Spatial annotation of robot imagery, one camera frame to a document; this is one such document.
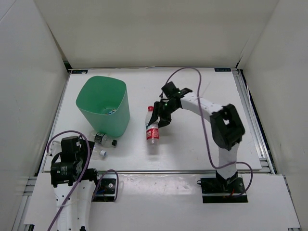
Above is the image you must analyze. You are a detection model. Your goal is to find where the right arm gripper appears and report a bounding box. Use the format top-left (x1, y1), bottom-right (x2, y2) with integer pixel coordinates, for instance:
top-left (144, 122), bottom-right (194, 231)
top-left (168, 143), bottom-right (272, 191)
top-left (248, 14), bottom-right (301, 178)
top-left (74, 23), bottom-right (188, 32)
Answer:
top-left (148, 101), bottom-right (179, 130)

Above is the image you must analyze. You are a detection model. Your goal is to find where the red cap water bottle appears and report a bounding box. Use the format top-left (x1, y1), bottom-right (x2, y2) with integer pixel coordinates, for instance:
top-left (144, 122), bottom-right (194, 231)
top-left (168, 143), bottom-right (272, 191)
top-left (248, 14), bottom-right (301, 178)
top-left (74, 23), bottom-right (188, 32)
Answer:
top-left (145, 106), bottom-right (159, 146)

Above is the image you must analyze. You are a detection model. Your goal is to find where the grapefruit label white cap bottle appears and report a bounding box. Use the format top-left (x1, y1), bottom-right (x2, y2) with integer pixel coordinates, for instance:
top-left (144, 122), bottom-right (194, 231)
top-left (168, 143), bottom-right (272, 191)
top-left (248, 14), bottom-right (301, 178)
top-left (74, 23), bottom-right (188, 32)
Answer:
top-left (102, 108), bottom-right (117, 115)

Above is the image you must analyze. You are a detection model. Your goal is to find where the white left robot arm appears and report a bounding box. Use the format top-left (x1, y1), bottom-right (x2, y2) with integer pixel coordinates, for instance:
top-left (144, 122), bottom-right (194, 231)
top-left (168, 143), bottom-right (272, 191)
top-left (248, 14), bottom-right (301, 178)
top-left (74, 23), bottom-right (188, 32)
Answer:
top-left (50, 136), bottom-right (101, 231)

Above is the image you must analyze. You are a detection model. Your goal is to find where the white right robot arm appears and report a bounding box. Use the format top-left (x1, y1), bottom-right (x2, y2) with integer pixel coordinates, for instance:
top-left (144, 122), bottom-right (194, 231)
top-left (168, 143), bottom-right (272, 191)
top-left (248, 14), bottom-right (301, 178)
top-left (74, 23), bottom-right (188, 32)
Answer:
top-left (146, 88), bottom-right (245, 193)

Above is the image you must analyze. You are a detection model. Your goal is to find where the green plastic bin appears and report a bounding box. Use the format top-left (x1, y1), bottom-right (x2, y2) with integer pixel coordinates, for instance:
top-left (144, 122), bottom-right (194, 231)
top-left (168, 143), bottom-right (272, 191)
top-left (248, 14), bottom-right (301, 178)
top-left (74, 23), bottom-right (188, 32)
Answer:
top-left (76, 76), bottom-right (130, 137)

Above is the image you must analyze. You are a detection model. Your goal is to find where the clear white cap bottle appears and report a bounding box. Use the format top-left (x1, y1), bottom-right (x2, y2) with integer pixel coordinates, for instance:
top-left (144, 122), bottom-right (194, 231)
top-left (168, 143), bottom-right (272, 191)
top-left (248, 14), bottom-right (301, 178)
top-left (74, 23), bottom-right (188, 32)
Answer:
top-left (91, 145), bottom-right (107, 160)

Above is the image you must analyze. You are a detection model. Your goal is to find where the black cap black label bottle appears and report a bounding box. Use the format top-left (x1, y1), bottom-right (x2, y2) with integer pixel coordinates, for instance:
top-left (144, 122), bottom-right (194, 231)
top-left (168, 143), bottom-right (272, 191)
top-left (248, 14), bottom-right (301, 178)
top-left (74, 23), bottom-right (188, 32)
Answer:
top-left (89, 131), bottom-right (117, 148)

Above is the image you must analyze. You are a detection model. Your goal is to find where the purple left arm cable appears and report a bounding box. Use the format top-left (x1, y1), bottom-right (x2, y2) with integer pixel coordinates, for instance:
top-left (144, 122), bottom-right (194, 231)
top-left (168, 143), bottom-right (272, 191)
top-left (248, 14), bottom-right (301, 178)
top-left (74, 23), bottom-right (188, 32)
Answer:
top-left (45, 129), bottom-right (119, 231)

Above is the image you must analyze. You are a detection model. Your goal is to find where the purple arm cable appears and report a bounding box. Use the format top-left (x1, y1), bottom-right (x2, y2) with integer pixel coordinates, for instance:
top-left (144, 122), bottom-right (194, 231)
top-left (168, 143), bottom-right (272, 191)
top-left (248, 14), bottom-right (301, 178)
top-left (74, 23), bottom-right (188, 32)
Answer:
top-left (160, 67), bottom-right (253, 198)
top-left (45, 129), bottom-right (119, 231)

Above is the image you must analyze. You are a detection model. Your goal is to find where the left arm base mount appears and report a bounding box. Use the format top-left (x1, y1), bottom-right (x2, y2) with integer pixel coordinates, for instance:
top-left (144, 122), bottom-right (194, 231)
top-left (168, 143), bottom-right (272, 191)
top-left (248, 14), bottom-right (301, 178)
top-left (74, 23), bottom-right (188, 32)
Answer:
top-left (91, 169), bottom-right (119, 202)

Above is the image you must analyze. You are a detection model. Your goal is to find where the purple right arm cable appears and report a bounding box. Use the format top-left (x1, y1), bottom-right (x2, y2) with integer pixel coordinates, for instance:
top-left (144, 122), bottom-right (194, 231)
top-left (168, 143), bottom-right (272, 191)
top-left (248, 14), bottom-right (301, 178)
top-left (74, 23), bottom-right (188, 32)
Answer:
top-left (160, 67), bottom-right (253, 198)

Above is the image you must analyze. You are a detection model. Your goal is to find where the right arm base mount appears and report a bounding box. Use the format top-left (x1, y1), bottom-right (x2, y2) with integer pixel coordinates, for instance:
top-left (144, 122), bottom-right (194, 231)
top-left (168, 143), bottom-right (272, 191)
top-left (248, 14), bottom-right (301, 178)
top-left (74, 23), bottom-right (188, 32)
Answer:
top-left (196, 177), bottom-right (248, 204)

